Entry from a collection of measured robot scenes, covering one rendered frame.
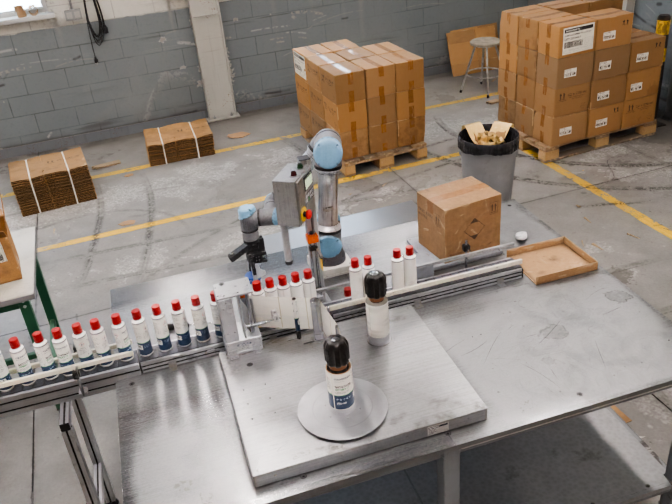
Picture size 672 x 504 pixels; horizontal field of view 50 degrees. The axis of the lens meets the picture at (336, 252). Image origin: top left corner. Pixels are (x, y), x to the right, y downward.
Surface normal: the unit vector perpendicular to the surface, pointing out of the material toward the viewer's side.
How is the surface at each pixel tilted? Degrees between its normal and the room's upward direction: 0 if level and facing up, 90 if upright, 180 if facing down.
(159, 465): 0
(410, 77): 90
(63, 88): 90
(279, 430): 0
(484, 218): 90
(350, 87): 90
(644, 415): 0
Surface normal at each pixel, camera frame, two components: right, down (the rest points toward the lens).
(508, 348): -0.08, -0.86
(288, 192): -0.30, 0.50
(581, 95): 0.42, 0.42
